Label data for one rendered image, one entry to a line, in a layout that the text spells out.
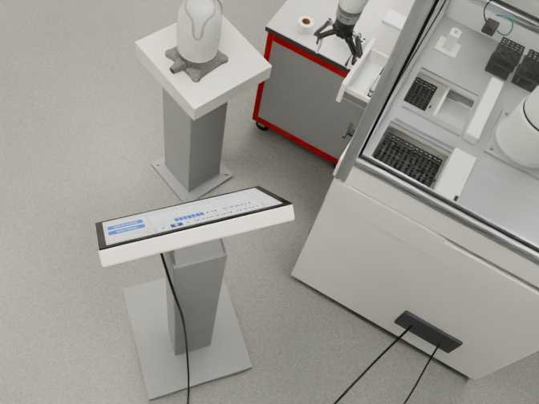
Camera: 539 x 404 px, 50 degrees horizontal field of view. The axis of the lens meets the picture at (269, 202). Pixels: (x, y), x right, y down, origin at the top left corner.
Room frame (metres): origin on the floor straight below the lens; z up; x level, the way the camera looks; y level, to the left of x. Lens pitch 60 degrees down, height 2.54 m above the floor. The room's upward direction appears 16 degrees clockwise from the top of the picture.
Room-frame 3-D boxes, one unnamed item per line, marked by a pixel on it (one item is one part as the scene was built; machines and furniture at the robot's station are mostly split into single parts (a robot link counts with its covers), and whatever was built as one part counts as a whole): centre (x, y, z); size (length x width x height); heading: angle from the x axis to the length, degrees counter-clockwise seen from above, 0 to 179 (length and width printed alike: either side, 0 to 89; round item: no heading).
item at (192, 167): (1.51, 0.43, 0.38); 0.30 x 0.30 x 0.76; 54
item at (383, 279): (1.44, -0.77, 0.40); 1.03 x 0.95 x 0.80; 165
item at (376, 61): (1.59, -0.39, 0.86); 0.40 x 0.26 x 0.06; 75
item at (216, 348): (0.72, 0.20, 0.51); 0.50 x 0.45 x 1.02; 33
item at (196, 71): (1.50, 0.44, 0.86); 0.22 x 0.18 x 0.06; 151
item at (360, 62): (1.65, -0.19, 0.87); 0.29 x 0.02 x 0.11; 165
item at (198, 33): (1.52, 0.42, 1.00); 0.18 x 0.16 x 0.22; 12
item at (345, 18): (1.64, -0.08, 1.14); 0.09 x 0.09 x 0.06
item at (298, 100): (2.09, -0.14, 0.38); 0.62 x 0.58 x 0.76; 165
